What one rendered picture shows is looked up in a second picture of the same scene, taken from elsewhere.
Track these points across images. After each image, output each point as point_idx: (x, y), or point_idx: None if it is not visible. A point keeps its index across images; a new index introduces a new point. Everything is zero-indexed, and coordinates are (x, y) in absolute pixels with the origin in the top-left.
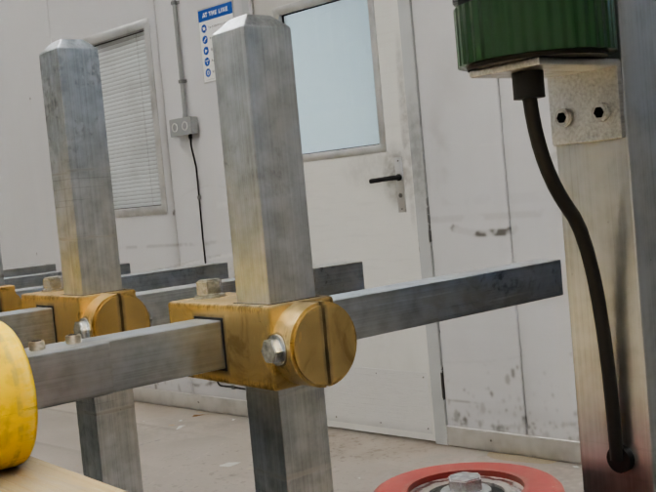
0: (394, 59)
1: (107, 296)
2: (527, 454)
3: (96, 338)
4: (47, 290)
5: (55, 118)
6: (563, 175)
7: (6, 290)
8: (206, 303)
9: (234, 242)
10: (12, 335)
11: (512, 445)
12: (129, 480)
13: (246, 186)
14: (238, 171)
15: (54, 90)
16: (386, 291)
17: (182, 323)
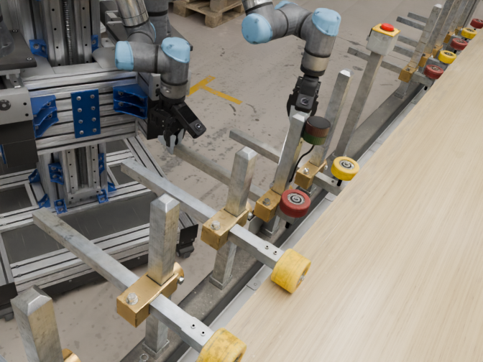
0: None
1: (177, 265)
2: None
3: (259, 245)
4: (137, 300)
5: (172, 229)
6: (296, 149)
7: (70, 350)
8: (231, 224)
9: (240, 204)
10: (290, 248)
11: None
12: None
13: (247, 189)
14: (246, 187)
15: (174, 219)
16: (189, 194)
17: (238, 231)
